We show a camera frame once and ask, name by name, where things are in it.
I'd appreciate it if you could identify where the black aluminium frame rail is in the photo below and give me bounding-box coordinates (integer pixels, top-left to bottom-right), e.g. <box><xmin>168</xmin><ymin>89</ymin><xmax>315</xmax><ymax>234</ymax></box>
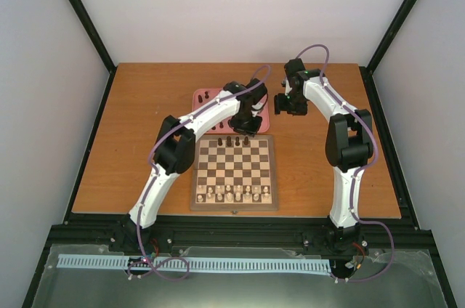
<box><xmin>43</xmin><ymin>214</ymin><xmax>438</xmax><ymax>259</ymax></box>

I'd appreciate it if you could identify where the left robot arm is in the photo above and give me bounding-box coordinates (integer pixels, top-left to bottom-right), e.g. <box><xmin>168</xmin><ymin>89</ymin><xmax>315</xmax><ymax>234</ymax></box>
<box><xmin>121</xmin><ymin>78</ymin><xmax>267</xmax><ymax>252</ymax></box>

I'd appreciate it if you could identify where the light blue cable duct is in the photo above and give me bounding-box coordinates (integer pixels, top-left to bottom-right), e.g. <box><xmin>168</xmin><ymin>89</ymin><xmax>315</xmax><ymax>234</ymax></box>
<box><xmin>56</xmin><ymin>254</ymin><xmax>331</xmax><ymax>275</ymax></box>

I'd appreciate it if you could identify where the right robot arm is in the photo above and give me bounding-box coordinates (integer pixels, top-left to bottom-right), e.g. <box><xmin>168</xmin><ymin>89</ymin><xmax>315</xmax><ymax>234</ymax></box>
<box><xmin>274</xmin><ymin>57</ymin><xmax>376</xmax><ymax>253</ymax></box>

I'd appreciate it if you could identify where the light king chess piece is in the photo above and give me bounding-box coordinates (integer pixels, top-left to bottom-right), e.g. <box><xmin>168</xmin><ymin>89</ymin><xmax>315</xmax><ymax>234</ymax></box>
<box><xmin>235</xmin><ymin>185</ymin><xmax>242</xmax><ymax>202</ymax></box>

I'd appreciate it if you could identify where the wooden chessboard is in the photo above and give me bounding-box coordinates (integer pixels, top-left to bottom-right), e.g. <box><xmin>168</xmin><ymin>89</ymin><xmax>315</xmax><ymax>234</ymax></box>
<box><xmin>190</xmin><ymin>134</ymin><xmax>279</xmax><ymax>212</ymax></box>

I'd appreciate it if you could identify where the pink plastic tray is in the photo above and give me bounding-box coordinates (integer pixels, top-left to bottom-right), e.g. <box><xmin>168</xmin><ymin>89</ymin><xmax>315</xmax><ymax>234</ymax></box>
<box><xmin>192</xmin><ymin>88</ymin><xmax>270</xmax><ymax>134</ymax></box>

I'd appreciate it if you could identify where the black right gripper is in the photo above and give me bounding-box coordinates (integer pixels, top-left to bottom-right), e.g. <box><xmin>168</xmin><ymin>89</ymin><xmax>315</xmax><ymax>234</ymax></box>
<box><xmin>274</xmin><ymin>92</ymin><xmax>307</xmax><ymax>116</ymax></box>

